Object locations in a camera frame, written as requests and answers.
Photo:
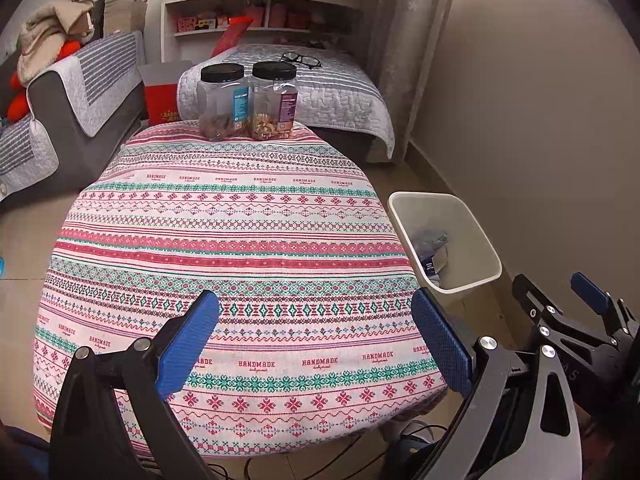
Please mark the clear plastic bottle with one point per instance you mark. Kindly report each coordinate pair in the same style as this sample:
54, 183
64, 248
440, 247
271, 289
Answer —
431, 240

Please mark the black eyeglasses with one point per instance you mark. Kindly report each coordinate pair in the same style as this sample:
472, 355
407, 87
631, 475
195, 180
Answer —
302, 59

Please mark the dark grey sofa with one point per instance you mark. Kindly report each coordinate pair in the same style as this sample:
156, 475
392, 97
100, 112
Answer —
60, 120

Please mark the bed with grey quilt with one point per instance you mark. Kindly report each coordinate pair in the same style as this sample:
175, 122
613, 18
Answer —
330, 95

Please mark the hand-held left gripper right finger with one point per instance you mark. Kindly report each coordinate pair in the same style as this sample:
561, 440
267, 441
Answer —
445, 340

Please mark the red orange plush toy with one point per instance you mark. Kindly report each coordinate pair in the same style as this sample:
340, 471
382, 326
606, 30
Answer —
22, 100

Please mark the navy blue carton box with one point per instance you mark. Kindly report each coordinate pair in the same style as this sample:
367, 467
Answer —
434, 262

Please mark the person's dark blue clothing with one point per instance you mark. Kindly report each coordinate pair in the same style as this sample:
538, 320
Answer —
20, 455

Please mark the patterned knit tablecloth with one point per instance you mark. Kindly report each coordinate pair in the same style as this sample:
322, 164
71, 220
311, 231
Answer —
250, 235

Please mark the purple label plastic jar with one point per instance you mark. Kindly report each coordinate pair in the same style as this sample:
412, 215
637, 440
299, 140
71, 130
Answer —
274, 100

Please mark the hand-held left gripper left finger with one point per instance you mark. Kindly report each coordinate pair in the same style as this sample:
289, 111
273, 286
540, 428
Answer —
190, 340

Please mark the grey patterned curtain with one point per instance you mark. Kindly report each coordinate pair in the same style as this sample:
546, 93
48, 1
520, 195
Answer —
415, 50

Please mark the teal label plastic jar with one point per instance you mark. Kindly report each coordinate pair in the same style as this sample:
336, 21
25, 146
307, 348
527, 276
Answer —
222, 100

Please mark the beige blanket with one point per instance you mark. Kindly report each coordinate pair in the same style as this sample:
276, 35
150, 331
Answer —
50, 35

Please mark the striped grey quilted armrest cover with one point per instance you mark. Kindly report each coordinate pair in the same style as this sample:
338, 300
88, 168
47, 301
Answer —
100, 75

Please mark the red cardboard box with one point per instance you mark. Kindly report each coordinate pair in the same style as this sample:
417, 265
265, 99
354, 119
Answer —
162, 97

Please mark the striped grey quilted seat cover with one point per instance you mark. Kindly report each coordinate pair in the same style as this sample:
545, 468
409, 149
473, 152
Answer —
25, 155

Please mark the pink storage basket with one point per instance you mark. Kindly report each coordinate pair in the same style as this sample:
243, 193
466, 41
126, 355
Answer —
187, 24

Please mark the white plastic bin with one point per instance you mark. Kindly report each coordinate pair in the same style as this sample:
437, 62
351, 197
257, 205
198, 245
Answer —
470, 240

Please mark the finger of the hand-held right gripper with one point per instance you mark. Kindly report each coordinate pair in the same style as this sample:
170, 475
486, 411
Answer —
531, 296
590, 292

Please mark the dark grey daybed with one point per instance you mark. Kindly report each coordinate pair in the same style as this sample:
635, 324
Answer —
350, 140

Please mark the red pillow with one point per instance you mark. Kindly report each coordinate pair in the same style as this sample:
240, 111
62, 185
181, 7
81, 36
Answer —
232, 35

